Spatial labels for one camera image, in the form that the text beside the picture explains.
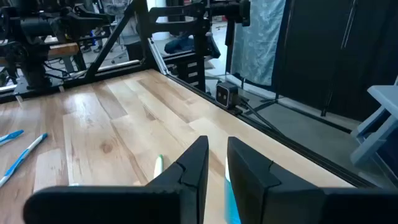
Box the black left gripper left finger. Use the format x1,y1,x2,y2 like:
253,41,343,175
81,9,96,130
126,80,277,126
23,135,210,224

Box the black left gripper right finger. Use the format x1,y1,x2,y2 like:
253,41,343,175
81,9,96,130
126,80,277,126
226,136,398,224

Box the green white toothbrush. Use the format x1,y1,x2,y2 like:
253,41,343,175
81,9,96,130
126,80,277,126
154,154,164,179

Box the blue white toothbrush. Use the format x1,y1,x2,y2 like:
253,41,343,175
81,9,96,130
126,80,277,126
0,133,49,188
0,129,24,146

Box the black partition panel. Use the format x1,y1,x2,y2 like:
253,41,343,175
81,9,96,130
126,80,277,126
273,0,398,123

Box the patterned blue curtain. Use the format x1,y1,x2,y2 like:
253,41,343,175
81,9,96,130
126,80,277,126
230,0,287,87

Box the black equipment stand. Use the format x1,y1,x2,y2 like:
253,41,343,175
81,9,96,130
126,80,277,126
148,0,251,93

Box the brown wooden plank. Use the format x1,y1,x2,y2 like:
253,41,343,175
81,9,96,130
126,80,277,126
46,42,80,60

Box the black table camera cable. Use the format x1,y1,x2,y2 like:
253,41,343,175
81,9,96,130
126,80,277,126
238,98,284,136

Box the small black table camera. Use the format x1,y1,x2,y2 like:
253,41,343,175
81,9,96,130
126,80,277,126
215,81,240,110

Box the silver aluminium bracket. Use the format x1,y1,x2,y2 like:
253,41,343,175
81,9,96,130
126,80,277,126
147,37,170,76

